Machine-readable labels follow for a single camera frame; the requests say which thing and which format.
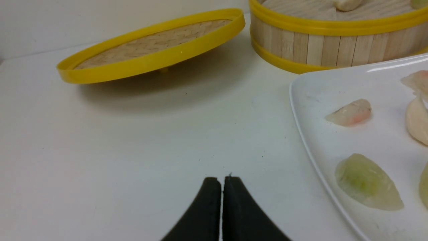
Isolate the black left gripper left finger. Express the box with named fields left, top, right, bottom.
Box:
left=162, top=177, right=222, bottom=241

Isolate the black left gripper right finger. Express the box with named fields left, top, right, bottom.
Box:
left=222, top=176, right=290, bottom=241

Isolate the pale green dumpling plate bottom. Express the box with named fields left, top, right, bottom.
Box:
left=335, top=153, right=405, bottom=212

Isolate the white dumpling steamer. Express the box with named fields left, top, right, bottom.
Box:
left=401, top=70, right=428, bottom=102

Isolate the white square plate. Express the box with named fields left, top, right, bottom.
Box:
left=289, top=53, right=428, bottom=241

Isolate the green translucent dumpling on plate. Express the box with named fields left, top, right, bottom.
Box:
left=418, top=163, right=428, bottom=209

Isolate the pink translucent dumpling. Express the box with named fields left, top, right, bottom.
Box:
left=325, top=99, right=372, bottom=127

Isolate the yellow rimmed bamboo steamer lid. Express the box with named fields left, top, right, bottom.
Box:
left=57, top=9, right=245, bottom=84

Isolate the yellow rimmed bamboo steamer basket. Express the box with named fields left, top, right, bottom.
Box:
left=249, top=0, right=427, bottom=74

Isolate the cream white dumpling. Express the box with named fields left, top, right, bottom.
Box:
left=405, top=95, right=428, bottom=146

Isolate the white steamer liner paper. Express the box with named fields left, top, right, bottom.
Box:
left=261, top=0, right=415, bottom=21

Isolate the pinkish dumpling steamer lower centre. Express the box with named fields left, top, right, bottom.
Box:
left=333, top=0, right=363, bottom=12

